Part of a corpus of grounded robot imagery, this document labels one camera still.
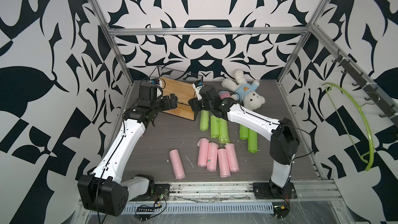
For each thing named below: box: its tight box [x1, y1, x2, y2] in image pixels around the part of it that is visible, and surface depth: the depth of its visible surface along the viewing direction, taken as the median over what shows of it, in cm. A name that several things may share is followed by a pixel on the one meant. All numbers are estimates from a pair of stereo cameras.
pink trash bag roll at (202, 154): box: [196, 137, 210, 168], surface depth 86 cm
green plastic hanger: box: [321, 82, 375, 172], surface depth 61 cm
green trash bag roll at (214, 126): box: [210, 115, 220, 138], surface depth 93 cm
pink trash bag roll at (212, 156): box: [206, 142, 219, 172], surface depth 84 cm
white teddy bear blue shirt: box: [221, 69, 266, 111], surface depth 107 cm
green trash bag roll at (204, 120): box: [199, 109, 210, 132], surface depth 96 cm
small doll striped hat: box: [218, 90, 232, 100], surface depth 105 cm
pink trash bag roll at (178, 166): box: [168, 148, 186, 180], surface depth 81 cm
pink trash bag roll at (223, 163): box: [217, 148, 231, 178], surface depth 81 cm
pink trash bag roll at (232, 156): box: [223, 143, 240, 173], surface depth 84 cm
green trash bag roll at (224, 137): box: [218, 117, 231, 144], surface depth 92 cm
